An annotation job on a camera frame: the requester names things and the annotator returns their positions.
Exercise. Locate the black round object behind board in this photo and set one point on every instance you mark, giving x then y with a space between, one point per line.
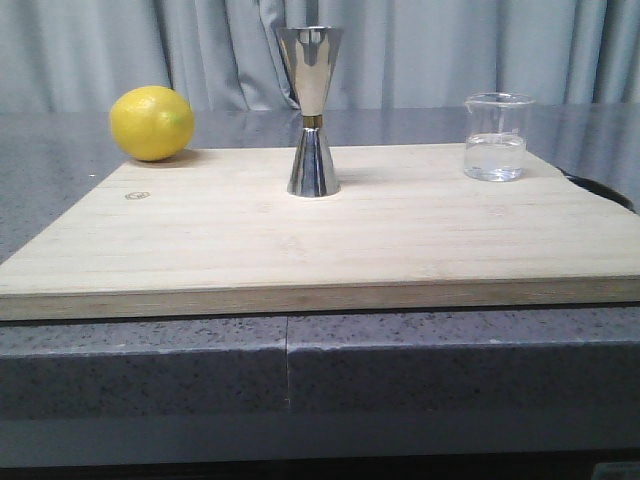
601 190

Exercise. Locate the clear glass beaker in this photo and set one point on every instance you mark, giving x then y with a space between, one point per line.
496 136

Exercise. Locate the steel double jigger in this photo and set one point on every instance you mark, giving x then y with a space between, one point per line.
309 55

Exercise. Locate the yellow lemon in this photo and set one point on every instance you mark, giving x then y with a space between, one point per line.
151 123

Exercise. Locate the light wooden cutting board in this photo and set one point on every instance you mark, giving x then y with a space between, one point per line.
216 232

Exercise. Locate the grey curtain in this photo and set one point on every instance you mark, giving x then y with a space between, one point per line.
79 56

